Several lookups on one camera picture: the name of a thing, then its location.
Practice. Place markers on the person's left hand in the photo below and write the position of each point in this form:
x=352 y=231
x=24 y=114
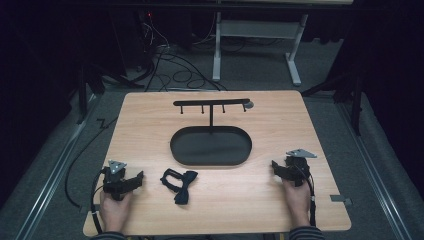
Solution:
x=115 y=213

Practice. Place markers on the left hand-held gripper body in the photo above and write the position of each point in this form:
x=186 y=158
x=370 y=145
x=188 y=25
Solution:
x=115 y=180

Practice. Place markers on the black hook rack with tray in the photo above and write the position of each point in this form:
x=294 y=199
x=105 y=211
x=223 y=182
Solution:
x=210 y=146

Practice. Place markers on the black bow tie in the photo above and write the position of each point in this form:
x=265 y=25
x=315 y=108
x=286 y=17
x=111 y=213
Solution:
x=182 y=186

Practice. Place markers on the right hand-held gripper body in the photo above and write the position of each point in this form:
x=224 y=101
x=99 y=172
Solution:
x=298 y=166

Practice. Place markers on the person's right hand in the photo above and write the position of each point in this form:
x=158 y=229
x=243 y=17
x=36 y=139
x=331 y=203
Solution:
x=297 y=203

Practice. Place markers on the black metal stand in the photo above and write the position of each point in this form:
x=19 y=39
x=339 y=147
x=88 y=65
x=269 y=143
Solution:
x=356 y=100
x=83 y=96

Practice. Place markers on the white metal desk frame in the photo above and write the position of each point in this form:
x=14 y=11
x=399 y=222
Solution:
x=217 y=50

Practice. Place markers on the grey tape piece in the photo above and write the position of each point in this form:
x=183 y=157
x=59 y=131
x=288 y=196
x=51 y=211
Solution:
x=340 y=199

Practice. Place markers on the metal floor rail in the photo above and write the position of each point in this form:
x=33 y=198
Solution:
x=373 y=173
x=50 y=186

